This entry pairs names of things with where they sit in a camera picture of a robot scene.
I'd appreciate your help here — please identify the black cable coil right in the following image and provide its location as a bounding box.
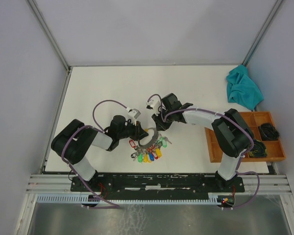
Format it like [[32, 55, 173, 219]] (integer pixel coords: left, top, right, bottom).
[[259, 122, 280, 141]]

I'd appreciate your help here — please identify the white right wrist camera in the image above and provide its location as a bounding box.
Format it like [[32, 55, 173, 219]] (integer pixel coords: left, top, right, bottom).
[[146, 97, 161, 115]]

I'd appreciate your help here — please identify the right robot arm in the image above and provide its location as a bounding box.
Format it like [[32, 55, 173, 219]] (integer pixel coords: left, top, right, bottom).
[[147, 93, 255, 191]]

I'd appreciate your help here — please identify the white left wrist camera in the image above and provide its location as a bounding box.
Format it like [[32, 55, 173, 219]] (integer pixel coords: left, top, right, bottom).
[[126, 107, 141, 123]]

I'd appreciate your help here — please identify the grey cable duct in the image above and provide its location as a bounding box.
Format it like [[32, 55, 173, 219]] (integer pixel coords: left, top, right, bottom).
[[36, 193, 226, 205]]

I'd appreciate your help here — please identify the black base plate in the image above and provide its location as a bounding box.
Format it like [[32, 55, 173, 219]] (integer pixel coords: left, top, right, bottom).
[[71, 173, 245, 196]]

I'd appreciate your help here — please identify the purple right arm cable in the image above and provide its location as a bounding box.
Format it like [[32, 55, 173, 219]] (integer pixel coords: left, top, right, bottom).
[[147, 94, 261, 211]]

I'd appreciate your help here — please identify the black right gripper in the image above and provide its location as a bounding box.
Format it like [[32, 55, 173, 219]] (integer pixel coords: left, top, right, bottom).
[[151, 108, 173, 132]]

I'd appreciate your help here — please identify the teal cloth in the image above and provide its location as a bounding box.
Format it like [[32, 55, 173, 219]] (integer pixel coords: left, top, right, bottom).
[[226, 65, 264, 111]]

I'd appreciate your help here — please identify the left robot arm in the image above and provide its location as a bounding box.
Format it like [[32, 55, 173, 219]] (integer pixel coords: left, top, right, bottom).
[[51, 115, 148, 191]]

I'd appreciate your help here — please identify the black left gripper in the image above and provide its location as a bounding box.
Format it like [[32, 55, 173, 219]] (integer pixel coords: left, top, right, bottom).
[[118, 118, 148, 141]]

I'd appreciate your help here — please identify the wooden compartment tray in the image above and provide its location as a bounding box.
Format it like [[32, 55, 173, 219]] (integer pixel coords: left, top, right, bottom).
[[203, 111, 286, 163]]

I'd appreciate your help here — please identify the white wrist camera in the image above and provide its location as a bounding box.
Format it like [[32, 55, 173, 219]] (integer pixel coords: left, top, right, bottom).
[[146, 97, 161, 115], [126, 107, 141, 123]]

